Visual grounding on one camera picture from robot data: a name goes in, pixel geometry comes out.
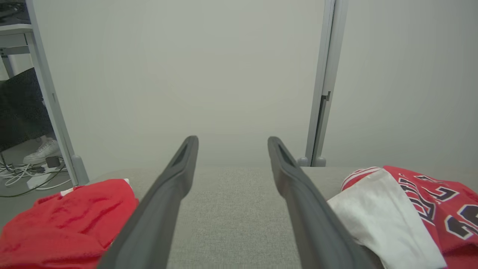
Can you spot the white sneaker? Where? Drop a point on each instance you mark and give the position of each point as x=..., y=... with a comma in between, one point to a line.
x=43, y=151

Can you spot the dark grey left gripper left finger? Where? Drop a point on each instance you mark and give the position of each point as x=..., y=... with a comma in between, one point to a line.
x=157, y=209

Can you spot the red jersey with white sleeves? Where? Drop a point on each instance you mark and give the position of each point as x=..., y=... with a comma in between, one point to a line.
x=381, y=216

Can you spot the small black plug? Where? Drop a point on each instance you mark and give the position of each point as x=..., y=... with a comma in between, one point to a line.
x=37, y=169

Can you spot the black trousers of person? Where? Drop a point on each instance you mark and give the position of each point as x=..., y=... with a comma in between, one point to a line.
x=22, y=112

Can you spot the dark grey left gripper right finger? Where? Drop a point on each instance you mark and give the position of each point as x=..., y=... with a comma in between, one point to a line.
x=310, y=216

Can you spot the white power strip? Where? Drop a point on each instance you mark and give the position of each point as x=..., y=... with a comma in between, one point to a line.
x=37, y=181

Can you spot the grey double partition post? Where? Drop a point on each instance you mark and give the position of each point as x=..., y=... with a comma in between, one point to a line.
x=332, y=37

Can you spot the white desk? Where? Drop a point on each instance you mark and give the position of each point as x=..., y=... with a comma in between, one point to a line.
x=15, y=29

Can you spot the red basketball shorts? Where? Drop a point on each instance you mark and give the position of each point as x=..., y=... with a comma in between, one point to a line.
x=67, y=224

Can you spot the black power adapter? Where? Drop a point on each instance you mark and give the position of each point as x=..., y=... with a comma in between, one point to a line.
x=53, y=161

